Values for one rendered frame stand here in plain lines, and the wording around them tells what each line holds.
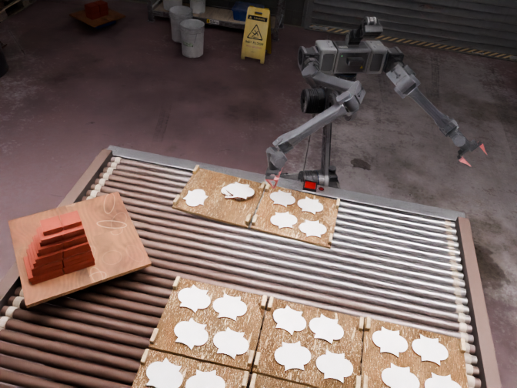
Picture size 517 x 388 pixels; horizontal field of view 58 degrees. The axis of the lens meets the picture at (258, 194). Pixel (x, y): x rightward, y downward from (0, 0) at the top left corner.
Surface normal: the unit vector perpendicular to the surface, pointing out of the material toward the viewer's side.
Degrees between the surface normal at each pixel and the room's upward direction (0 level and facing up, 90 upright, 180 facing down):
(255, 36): 76
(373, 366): 0
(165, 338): 0
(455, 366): 0
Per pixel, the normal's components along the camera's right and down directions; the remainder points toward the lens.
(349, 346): 0.07, -0.74
